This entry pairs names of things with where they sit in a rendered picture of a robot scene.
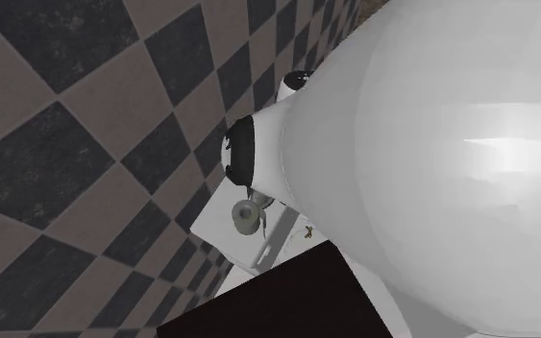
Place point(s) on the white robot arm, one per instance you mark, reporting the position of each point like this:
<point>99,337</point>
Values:
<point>429,178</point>

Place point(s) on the grey toilet paper roll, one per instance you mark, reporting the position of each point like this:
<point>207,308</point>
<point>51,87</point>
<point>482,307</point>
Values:
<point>245,217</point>

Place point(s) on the small brown trinket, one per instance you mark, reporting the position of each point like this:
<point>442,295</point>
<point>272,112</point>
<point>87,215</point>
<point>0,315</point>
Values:
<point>308,231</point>

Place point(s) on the dark robot stand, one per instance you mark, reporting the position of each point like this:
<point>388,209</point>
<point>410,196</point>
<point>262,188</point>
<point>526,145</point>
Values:
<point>293,299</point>

